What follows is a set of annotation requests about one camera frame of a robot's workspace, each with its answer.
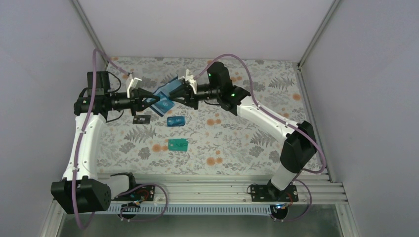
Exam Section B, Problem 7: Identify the aluminium rail frame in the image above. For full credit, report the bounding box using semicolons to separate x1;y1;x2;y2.
134;173;348;204

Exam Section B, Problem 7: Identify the grey slotted cable duct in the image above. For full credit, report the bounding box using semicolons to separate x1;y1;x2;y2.
122;203;271;216

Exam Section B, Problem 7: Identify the blue credit card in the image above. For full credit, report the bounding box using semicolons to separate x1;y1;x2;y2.
152;92;175;117
167;116;186;127

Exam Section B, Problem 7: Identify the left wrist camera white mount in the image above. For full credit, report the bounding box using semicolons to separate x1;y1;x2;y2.
126;73;142;98

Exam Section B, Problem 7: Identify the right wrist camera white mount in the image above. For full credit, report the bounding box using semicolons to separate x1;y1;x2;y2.
178;69;198;94

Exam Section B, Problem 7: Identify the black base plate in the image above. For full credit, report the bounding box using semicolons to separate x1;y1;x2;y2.
113;185;156;202
247;184;299;202

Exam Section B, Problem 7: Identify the floral patterned table mat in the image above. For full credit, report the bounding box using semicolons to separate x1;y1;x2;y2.
96;57;307;175

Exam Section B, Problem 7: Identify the blue card holder wallet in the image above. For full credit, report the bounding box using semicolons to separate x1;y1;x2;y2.
151;76;182;117

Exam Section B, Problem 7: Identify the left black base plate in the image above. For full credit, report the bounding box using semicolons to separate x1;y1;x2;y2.
113;185;156;202

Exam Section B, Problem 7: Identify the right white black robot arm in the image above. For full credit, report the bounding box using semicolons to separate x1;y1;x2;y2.
169;62;318;201

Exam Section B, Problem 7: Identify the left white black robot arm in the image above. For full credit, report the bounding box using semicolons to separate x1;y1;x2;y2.
50;71;160;214

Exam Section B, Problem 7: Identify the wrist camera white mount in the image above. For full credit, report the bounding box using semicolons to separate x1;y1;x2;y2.
126;73;142;98
178;69;198;94

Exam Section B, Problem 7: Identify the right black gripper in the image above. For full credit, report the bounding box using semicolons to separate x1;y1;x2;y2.
168;84;220;110

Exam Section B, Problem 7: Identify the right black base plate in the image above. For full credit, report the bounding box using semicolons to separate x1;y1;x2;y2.
247;184;299;202

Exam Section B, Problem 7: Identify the black credit card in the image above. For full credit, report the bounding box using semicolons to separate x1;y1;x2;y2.
132;115;151;124

